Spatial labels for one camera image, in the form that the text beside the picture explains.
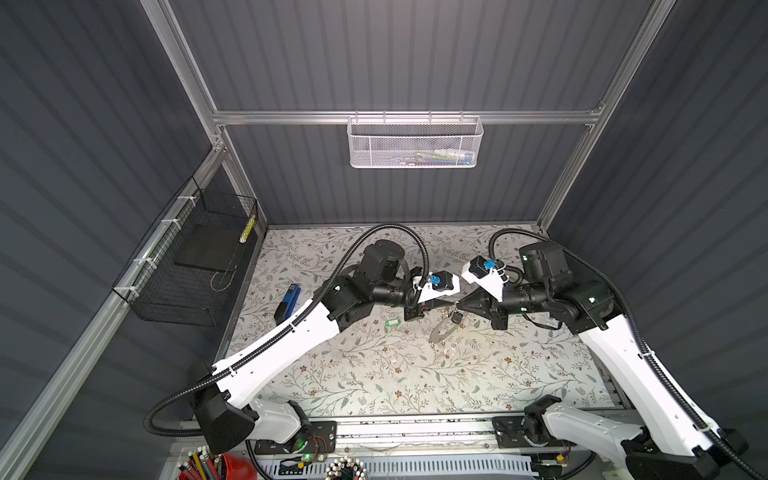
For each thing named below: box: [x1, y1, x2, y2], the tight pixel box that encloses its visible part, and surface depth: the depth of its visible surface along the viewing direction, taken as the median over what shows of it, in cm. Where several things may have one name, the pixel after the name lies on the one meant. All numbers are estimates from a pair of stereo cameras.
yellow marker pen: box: [239, 215, 256, 244], surface depth 83 cm
